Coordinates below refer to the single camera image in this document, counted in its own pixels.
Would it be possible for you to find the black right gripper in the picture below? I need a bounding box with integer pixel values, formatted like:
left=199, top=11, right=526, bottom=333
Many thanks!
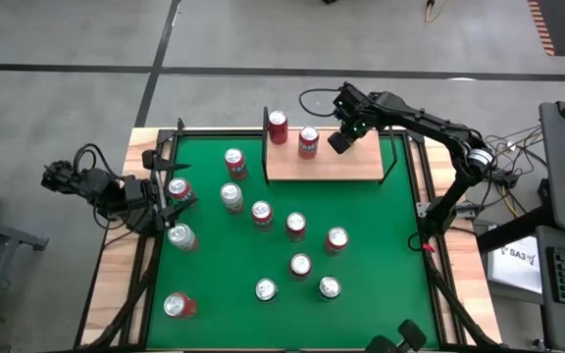
left=328, top=81, right=380, bottom=156

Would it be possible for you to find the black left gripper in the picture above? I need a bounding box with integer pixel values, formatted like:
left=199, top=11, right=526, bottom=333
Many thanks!
left=124, top=149, right=198, bottom=230

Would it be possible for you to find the red Fanta can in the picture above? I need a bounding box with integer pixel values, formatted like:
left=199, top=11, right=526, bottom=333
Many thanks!
left=223, top=146, right=249, bottom=181
left=297, top=125, right=321, bottom=161
left=250, top=199, right=275, bottom=231
left=162, top=291, right=198, bottom=320
left=167, top=176, right=199, bottom=207

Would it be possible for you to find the white and pink can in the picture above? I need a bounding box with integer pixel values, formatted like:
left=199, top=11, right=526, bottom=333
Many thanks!
left=167, top=223, right=199, bottom=253
left=220, top=181, right=245, bottom=216

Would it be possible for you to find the red soda can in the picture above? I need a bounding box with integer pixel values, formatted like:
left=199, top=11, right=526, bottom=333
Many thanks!
left=324, top=226, right=350, bottom=257

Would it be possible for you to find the red cola can black figure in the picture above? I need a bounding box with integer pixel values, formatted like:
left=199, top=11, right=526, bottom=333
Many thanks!
left=284, top=211, right=308, bottom=243

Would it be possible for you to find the red Coke Zero can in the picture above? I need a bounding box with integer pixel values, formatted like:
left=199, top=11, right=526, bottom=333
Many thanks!
left=289, top=252, right=313, bottom=281

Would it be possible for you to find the grey metal cart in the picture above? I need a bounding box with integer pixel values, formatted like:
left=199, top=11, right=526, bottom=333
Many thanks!
left=0, top=210, right=49, bottom=353

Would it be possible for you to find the black support beam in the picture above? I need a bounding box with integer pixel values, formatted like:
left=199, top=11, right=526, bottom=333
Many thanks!
left=476, top=203, right=558, bottom=254

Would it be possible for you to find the white SA3 sign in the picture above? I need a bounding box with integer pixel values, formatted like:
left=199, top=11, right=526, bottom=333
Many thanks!
left=487, top=236, right=543, bottom=295

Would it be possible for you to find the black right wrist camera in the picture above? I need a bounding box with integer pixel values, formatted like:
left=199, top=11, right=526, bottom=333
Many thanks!
left=333, top=81, right=362, bottom=119

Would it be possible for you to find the wooden shelf with black frame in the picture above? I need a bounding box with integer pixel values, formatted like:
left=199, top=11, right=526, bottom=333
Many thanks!
left=261, top=105, right=399, bottom=186

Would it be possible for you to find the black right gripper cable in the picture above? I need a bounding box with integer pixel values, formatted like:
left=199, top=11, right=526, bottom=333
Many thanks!
left=297, top=87, right=343, bottom=119

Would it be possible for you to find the yellow cable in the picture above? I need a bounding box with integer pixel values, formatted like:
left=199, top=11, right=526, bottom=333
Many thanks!
left=424, top=0, right=448, bottom=24

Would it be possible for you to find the tangled cable bundle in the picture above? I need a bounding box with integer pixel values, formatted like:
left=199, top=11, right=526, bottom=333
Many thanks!
left=473, top=125, right=548, bottom=220

